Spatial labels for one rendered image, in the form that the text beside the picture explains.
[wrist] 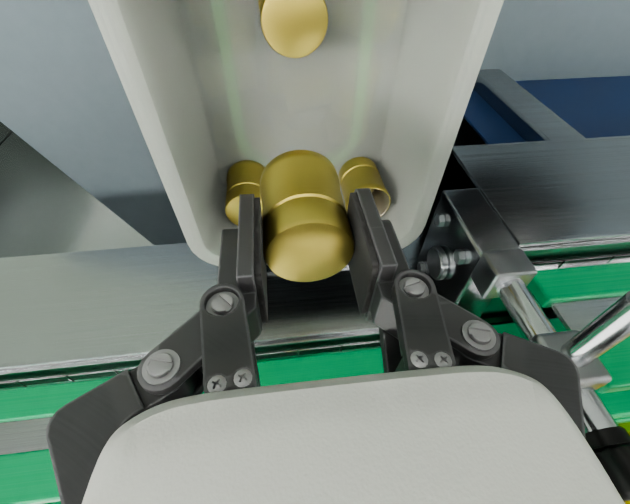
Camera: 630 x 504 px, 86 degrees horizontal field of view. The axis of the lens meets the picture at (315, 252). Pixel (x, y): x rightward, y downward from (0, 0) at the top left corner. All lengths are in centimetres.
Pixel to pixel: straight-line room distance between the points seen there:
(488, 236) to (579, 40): 38
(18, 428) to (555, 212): 43
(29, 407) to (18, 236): 54
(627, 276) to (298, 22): 26
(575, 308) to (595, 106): 32
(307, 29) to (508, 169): 20
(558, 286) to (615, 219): 7
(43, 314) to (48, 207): 54
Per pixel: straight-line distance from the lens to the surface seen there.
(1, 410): 37
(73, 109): 53
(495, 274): 22
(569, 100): 54
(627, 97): 60
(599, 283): 29
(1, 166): 111
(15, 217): 91
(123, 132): 52
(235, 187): 26
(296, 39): 20
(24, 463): 34
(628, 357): 26
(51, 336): 36
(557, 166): 35
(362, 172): 27
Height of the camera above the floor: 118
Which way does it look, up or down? 41 degrees down
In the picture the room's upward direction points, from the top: 171 degrees clockwise
